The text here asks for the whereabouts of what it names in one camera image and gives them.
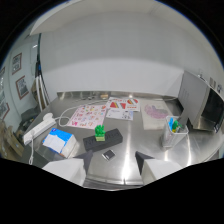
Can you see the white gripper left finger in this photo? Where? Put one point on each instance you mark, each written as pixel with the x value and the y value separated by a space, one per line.
pixel 68 168

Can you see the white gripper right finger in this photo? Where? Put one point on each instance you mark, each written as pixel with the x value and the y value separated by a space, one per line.
pixel 158 169

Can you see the white mesh basket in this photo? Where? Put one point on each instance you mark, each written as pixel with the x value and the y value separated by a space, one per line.
pixel 174 135

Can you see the blue and white tissue pack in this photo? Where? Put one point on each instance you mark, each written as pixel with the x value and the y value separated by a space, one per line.
pixel 60 142

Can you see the small black card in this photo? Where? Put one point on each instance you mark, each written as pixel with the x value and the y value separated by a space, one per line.
pixel 108 155

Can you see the green marker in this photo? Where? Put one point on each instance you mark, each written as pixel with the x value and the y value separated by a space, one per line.
pixel 176 126

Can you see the blue marker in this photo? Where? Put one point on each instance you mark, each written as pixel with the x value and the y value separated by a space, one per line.
pixel 171 123

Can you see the green toy figure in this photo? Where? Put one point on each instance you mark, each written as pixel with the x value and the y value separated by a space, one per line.
pixel 99 132

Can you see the white power strip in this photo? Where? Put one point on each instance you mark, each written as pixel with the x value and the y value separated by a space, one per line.
pixel 38 127

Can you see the pink alphabet chart sheet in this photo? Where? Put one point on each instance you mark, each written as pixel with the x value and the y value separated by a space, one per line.
pixel 87 116

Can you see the white printed paper sheet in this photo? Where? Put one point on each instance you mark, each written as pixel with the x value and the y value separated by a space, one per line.
pixel 120 114

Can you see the red and yellow sticker sheet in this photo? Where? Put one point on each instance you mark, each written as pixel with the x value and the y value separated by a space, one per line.
pixel 123 104

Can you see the stainless steel microwave oven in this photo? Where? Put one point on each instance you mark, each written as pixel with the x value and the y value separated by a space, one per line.
pixel 203 106

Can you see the framed wall picture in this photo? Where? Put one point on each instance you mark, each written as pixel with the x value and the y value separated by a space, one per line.
pixel 16 63
pixel 22 87

